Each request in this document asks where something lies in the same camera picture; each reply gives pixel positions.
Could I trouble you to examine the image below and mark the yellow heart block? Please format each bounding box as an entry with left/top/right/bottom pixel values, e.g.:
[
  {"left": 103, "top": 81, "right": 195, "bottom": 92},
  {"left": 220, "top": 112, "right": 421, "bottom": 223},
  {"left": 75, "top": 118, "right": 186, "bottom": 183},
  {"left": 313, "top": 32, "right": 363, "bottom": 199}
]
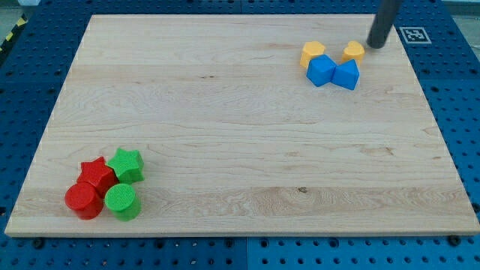
[{"left": 340, "top": 40, "right": 365, "bottom": 66}]

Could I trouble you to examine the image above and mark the light wooden board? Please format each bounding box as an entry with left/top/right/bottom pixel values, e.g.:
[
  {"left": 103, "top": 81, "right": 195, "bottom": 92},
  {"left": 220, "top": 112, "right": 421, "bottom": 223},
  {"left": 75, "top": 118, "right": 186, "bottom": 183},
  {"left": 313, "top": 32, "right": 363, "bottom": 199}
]
[{"left": 5, "top": 14, "right": 479, "bottom": 238}]

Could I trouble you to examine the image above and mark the blue cube block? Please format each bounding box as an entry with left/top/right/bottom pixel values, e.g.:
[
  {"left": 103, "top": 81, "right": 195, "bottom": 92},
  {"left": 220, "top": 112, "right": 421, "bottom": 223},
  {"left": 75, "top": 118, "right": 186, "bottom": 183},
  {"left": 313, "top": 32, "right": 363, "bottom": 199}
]
[{"left": 306, "top": 55, "right": 337, "bottom": 87}]

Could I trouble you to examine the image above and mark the yellow hexagon block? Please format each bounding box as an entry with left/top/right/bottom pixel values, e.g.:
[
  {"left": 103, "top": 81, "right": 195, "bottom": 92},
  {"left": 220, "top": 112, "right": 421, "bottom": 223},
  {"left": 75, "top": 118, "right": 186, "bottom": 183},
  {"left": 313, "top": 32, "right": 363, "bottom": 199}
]
[{"left": 299, "top": 40, "right": 326, "bottom": 68}]

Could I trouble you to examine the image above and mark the green star block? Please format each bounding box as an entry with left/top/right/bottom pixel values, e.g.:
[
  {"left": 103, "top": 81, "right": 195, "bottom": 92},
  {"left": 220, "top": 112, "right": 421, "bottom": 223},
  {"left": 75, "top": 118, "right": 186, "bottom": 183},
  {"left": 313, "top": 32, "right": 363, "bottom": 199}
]
[{"left": 106, "top": 148, "right": 145, "bottom": 185}]

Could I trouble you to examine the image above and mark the blue triangular block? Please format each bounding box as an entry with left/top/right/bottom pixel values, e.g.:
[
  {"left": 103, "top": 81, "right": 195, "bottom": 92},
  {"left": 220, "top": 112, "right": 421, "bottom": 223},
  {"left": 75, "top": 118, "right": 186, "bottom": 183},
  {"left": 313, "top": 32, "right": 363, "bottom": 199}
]
[{"left": 331, "top": 59, "right": 360, "bottom": 90}]

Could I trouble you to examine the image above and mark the green cylinder block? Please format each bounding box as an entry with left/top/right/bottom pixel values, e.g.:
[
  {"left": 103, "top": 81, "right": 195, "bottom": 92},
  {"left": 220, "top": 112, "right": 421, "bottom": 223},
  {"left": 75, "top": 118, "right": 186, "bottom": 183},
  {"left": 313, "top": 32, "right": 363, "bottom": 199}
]
[{"left": 104, "top": 184, "right": 142, "bottom": 221}]

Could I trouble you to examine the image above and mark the red star block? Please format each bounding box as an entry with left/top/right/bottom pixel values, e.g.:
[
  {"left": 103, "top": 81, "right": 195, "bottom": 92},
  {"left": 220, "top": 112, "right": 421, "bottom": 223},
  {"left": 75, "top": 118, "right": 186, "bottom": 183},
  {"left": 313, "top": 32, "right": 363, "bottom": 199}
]
[{"left": 76, "top": 156, "right": 119, "bottom": 198}]

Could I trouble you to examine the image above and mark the red cylinder block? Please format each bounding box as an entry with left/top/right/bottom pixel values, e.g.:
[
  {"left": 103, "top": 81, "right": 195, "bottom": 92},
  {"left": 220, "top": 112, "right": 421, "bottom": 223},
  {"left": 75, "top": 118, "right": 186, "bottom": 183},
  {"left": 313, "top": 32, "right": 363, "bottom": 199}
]
[{"left": 64, "top": 182, "right": 104, "bottom": 220}]

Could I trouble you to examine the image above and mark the white fiducial marker tag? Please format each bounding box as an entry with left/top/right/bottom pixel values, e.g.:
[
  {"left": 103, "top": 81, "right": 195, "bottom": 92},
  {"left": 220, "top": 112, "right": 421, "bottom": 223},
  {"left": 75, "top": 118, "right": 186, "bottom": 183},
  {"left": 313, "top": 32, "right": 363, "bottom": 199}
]
[{"left": 400, "top": 26, "right": 431, "bottom": 44}]

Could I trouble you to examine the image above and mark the yellow black hazard tape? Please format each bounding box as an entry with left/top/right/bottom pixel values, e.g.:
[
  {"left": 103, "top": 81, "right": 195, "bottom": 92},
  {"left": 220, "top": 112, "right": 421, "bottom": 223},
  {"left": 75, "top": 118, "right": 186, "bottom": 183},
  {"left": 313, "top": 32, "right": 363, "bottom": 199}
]
[{"left": 1, "top": 13, "right": 28, "bottom": 54}]

